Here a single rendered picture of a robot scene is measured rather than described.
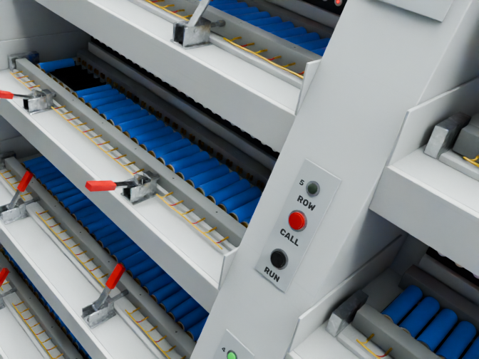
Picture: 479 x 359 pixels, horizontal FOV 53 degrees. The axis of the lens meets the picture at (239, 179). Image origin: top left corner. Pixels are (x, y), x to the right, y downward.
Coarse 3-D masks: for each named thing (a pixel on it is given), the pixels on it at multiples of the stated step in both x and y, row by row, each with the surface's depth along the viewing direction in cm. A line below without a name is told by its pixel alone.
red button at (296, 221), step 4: (296, 212) 43; (292, 216) 44; (296, 216) 43; (300, 216) 43; (292, 220) 44; (296, 220) 43; (300, 220) 43; (292, 224) 44; (296, 224) 43; (300, 224) 43; (292, 228) 44; (296, 228) 43; (300, 228) 43
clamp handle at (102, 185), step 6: (102, 180) 56; (108, 180) 57; (138, 180) 59; (90, 186) 54; (96, 186) 54; (102, 186) 55; (108, 186) 56; (114, 186) 56; (120, 186) 57; (126, 186) 58; (132, 186) 59
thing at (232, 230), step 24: (24, 72) 82; (72, 96) 75; (96, 120) 70; (96, 144) 68; (120, 144) 66; (144, 168) 64; (168, 168) 63; (168, 192) 62; (192, 192) 59; (216, 216) 56; (240, 240) 54
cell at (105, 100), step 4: (112, 96) 78; (116, 96) 78; (120, 96) 78; (124, 96) 79; (92, 100) 76; (96, 100) 76; (100, 100) 76; (104, 100) 76; (108, 100) 77; (112, 100) 77; (116, 100) 78; (92, 104) 75; (96, 104) 75; (100, 104) 76; (104, 104) 76; (92, 108) 75
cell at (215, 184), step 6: (228, 174) 65; (234, 174) 65; (216, 180) 63; (222, 180) 63; (228, 180) 64; (234, 180) 65; (198, 186) 62; (204, 186) 62; (210, 186) 62; (216, 186) 62; (222, 186) 63; (204, 192) 61; (210, 192) 62
